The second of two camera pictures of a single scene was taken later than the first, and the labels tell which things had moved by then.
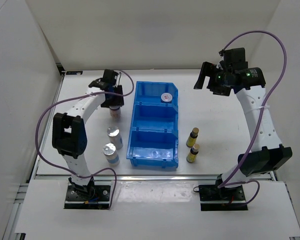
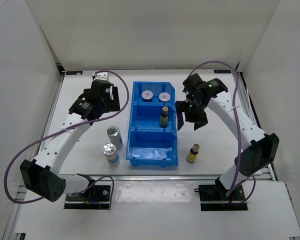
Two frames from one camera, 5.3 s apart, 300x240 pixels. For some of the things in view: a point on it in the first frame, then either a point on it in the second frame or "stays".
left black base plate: x=99 y=198 stays
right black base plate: x=212 y=193 stays
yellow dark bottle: x=192 y=137 to x=164 y=117
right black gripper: x=210 y=70 to x=199 y=121
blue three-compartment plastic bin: x=153 y=137 stays
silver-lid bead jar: x=113 y=132 stays
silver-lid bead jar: x=109 y=150 stays
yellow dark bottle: x=192 y=155 stays
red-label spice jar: x=115 y=111 to x=147 y=95
